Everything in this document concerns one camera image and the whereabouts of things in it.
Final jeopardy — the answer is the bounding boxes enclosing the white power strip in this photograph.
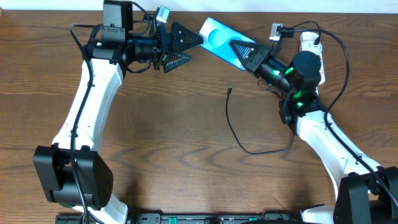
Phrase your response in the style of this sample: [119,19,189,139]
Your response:
[300,44,325,85]

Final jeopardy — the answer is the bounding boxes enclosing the white USB wall charger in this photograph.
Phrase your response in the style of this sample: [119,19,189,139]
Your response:
[300,32,322,54]

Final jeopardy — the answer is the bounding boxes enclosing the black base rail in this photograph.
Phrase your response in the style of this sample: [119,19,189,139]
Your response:
[125,211,302,224]

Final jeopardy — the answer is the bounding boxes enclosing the blue Galaxy smartphone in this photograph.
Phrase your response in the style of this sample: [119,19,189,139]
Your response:
[198,17,254,71]

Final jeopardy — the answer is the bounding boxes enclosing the black USB charging cable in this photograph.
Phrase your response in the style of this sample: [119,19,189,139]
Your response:
[225,20,322,156]

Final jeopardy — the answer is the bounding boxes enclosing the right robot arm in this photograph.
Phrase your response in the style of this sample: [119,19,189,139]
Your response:
[229,39,397,223]

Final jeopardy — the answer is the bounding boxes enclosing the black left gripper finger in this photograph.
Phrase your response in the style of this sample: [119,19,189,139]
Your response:
[170,22,203,52]
[163,52,192,73]

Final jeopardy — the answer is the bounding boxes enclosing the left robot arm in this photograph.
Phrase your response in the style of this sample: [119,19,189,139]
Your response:
[33,1,203,223]

